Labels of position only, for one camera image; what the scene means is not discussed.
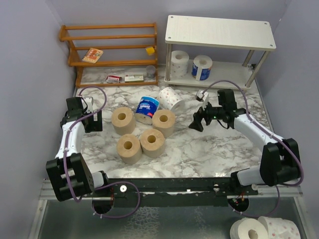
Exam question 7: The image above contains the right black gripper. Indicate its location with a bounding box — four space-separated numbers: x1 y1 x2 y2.
189 97 225 131

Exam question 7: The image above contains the pink dotted roll back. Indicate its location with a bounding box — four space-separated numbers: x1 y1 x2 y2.
158 87 185 115

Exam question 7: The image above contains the pink dotted roll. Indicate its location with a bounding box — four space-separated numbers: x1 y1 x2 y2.
158 87 185 115
170 50 189 78

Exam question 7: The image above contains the blue Tempo roll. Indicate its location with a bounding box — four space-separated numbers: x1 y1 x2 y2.
135 96 160 124

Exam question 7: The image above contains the pink dotted roll front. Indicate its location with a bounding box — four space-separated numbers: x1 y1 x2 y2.
170 50 189 78

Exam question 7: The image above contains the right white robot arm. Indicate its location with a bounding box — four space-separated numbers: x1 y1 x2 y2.
189 89 301 195

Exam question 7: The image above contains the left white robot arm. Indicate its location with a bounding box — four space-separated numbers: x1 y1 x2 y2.
46 97 110 202

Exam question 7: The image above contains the white two-tier shelf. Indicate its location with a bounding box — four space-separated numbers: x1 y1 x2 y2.
164 15 276 90

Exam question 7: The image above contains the brown paper roll back left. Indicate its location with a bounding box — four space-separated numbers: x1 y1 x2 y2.
111 107 136 135

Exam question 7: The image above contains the brown paper roll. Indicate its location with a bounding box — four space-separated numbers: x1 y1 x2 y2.
116 134 142 165
111 107 136 135
140 128 165 158
152 110 176 138

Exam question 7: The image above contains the brown paper roll back right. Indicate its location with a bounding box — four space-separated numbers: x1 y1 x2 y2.
152 110 176 138

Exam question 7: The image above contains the brown paper roll front left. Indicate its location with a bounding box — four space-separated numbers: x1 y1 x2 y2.
116 134 142 165

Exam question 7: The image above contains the red white small box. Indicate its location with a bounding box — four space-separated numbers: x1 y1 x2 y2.
106 75 122 84

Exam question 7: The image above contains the brown paper roll front right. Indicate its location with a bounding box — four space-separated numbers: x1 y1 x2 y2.
140 128 165 158

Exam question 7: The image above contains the white green flat box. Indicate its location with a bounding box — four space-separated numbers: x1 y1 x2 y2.
124 73 144 83

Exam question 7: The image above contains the brown wooden rack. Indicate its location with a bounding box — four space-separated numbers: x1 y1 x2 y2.
58 22 159 88

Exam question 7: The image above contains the small grey cup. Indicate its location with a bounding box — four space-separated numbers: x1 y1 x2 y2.
146 65 156 79

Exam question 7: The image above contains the orange patterned booklet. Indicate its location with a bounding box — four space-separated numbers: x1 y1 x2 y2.
82 48 104 64

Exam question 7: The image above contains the yellow cube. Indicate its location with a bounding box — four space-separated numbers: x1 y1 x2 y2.
145 46 155 56

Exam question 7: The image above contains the plain white roll foreground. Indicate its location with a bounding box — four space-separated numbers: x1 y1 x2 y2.
230 218 269 239

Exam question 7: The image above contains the pink dotted roll foreground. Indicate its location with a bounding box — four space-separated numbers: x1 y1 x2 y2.
258 216 301 239

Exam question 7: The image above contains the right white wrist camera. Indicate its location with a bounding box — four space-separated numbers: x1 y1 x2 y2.
195 90 209 110

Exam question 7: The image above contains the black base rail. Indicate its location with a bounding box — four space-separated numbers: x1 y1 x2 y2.
92 177 258 216

